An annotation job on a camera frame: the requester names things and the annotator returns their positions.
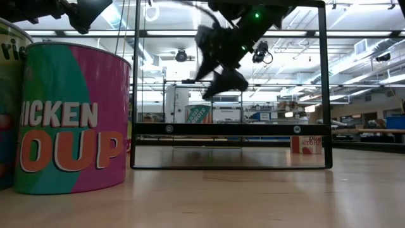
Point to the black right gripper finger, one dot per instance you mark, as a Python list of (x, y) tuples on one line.
[(228, 83), (206, 68)]

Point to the pink teal chicken soup can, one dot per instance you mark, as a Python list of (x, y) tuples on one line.
[(63, 79)]

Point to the red white diced tomatoes can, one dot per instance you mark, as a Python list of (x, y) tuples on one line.
[(306, 145)]

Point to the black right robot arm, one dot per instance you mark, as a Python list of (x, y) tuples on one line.
[(269, 14)]

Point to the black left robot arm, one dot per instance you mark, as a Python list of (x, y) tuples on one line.
[(31, 9)]

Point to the black framed wooden shelf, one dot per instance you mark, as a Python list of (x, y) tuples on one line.
[(231, 129)]

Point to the round black ceiling fixture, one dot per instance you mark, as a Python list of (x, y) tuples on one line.
[(181, 55)]

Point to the sliced carrots can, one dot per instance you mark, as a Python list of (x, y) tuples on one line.
[(197, 114)]

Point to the white cabinet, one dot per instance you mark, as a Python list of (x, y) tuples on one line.
[(176, 104)]

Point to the black ceiling speaker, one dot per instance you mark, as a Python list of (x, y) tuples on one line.
[(383, 57)]

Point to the wooden background table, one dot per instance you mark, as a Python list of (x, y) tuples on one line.
[(379, 130)]

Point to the blue storage bin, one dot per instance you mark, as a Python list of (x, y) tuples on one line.
[(395, 122)]

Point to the black aluminium table frame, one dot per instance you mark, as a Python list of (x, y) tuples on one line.
[(367, 147)]

